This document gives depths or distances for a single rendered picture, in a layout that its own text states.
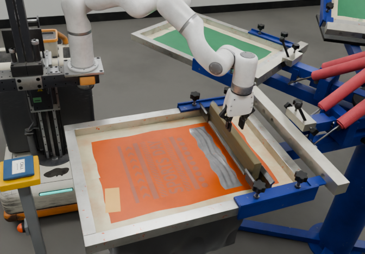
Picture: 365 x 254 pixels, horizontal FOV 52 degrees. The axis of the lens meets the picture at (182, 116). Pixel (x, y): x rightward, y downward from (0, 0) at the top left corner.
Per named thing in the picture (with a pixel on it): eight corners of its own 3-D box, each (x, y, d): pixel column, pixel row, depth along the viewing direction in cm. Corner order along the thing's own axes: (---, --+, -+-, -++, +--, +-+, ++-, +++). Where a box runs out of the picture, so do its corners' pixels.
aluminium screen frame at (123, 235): (86, 255, 108) (85, 247, 105) (64, 132, 151) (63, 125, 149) (314, 194, 132) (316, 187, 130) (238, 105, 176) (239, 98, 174)
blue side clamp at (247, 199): (237, 220, 122) (240, 205, 118) (231, 209, 126) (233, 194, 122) (314, 199, 132) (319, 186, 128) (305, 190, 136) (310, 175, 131)
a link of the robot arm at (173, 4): (119, 8, 131) (142, -3, 142) (164, 50, 132) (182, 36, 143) (141, -28, 120) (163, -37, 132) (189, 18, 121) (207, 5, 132)
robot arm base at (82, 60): (67, 56, 165) (62, 23, 156) (95, 54, 168) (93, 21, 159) (68, 74, 153) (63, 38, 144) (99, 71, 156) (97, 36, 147)
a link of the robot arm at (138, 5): (130, -23, 120) (158, -35, 134) (50, -2, 139) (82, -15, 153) (144, 20, 126) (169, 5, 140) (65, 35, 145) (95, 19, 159)
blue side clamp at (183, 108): (180, 122, 164) (181, 109, 160) (176, 115, 168) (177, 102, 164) (241, 111, 174) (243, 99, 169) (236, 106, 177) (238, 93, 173)
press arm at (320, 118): (294, 137, 152) (297, 127, 149) (285, 128, 157) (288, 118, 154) (329, 130, 157) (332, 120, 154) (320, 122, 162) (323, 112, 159)
